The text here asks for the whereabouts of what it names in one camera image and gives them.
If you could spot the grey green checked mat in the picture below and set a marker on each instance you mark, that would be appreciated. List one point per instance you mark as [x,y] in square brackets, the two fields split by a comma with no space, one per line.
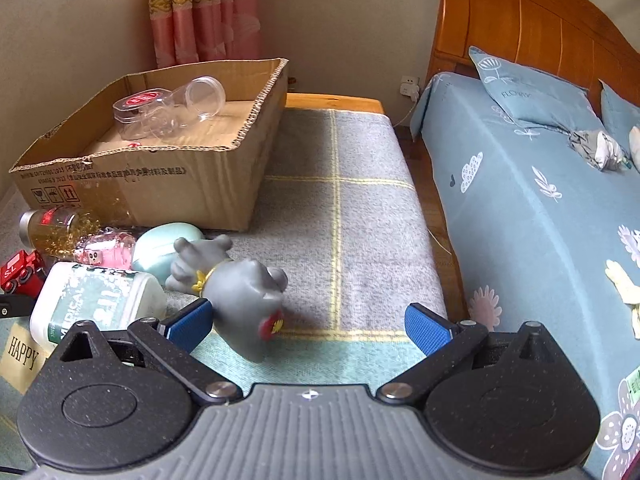
[338,211]

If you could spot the white wall socket plug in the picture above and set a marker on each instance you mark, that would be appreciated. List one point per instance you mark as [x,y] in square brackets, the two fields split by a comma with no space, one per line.
[410,87]

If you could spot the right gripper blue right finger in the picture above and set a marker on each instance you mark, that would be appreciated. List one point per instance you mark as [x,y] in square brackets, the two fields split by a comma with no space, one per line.
[428,330]

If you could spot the open cardboard box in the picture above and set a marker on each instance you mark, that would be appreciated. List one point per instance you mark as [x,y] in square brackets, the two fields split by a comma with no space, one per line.
[208,174]

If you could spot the grey mouse figurine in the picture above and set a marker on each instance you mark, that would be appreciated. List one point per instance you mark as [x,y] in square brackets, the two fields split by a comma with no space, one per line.
[246,295]

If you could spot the blue floral bedsheet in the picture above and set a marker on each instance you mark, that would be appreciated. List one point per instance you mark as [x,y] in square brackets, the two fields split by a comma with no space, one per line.
[533,227]

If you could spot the jar of golden capsules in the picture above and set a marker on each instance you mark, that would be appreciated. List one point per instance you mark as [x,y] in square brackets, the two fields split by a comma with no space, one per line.
[56,232]

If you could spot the pink transparent toy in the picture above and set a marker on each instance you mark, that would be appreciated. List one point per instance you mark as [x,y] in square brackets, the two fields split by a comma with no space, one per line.
[110,249]

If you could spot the clear plastic cup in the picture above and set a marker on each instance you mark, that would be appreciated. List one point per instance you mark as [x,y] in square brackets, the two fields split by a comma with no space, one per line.
[200,99]

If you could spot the pink curtain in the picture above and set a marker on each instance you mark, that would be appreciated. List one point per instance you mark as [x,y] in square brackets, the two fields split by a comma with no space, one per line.
[190,31]

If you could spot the mint green egg-shaped case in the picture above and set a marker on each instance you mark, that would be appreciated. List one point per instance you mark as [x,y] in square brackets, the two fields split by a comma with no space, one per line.
[154,250]

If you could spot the red toy train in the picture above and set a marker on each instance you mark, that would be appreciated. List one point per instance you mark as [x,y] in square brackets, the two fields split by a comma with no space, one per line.
[24,274]

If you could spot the white medical bottle green label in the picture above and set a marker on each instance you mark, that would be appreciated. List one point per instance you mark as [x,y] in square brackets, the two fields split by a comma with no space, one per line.
[110,298]

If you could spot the blue pillow far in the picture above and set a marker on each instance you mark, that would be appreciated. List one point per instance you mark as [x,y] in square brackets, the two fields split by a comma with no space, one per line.
[619,116]

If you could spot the wooden headboard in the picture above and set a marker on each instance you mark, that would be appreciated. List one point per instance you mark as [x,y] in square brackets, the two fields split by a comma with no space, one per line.
[571,39]

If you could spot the crumpled grey cloth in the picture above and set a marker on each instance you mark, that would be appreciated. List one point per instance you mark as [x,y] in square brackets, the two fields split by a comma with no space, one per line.
[599,149]

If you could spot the blue pillow near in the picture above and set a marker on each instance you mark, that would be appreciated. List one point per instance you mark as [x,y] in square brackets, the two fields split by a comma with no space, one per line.
[534,98]

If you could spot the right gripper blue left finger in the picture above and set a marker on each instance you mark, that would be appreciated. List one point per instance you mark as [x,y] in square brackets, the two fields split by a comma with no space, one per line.
[187,328]

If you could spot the blue pillow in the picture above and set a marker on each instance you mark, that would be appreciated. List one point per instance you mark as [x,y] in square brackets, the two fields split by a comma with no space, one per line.
[619,116]
[534,98]

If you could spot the clear container with red label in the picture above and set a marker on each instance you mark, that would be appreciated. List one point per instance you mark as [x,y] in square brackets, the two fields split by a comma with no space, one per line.
[144,114]

